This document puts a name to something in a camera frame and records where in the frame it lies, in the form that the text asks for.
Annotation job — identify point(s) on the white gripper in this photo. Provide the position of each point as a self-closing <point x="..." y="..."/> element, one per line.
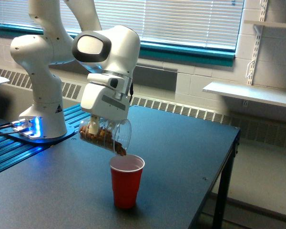
<point x="105" y="96"/>

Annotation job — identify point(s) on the clear cup of almonds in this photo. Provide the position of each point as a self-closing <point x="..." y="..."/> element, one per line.
<point x="112" y="135"/>

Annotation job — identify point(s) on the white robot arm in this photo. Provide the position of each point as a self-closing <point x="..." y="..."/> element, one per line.
<point x="110" y="56"/>

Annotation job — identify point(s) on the red plastic cup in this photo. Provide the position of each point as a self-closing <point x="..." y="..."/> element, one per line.
<point x="126" y="174"/>

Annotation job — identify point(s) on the teal window sill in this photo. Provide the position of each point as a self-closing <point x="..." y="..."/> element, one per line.
<point x="154" y="51"/>

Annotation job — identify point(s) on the white window blinds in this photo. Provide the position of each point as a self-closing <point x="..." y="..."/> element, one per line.
<point x="206" y="24"/>

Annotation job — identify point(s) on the black table leg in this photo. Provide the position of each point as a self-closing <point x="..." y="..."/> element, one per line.
<point x="223" y="188"/>

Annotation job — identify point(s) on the baseboard radiator vent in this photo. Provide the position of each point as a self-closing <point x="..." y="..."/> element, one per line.
<point x="252" y="129"/>

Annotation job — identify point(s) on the blue arm base plate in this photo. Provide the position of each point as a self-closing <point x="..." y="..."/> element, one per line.
<point x="45" y="141"/>

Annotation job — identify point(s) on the blue ribbed aluminium rail plate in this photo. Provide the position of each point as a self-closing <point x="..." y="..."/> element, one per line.
<point x="14" y="151"/>

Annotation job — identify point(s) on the white shelf bracket rail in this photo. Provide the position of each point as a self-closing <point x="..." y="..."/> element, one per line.
<point x="258" y="27"/>

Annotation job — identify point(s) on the white upper wall shelf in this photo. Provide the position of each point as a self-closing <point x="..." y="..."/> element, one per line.
<point x="266" y="23"/>

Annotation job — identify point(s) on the white wall shelf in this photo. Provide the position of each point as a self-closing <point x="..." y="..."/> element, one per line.
<point x="246" y="92"/>
<point x="266" y="23"/>

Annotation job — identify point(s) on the white lower wall shelf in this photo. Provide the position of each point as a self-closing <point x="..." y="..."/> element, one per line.
<point x="246" y="92"/>

